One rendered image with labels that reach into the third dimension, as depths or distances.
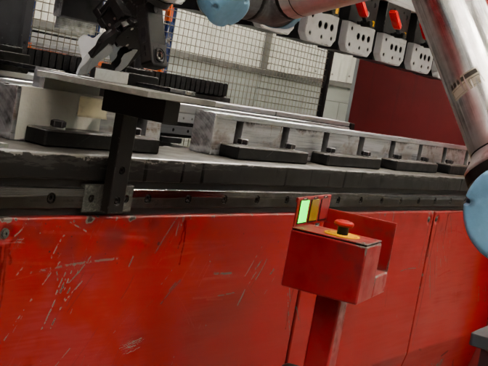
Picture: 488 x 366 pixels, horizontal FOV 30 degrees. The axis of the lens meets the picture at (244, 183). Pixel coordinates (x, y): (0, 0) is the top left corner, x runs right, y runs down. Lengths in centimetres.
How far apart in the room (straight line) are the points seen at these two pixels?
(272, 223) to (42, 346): 68
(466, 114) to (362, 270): 69
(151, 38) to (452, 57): 62
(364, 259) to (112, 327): 49
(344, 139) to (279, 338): 62
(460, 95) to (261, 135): 110
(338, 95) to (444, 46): 850
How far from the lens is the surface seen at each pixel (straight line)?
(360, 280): 177
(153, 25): 161
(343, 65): 967
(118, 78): 168
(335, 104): 966
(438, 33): 117
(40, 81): 167
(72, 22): 172
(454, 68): 115
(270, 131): 221
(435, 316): 308
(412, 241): 276
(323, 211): 195
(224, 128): 206
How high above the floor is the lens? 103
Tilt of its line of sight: 6 degrees down
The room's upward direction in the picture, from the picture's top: 10 degrees clockwise
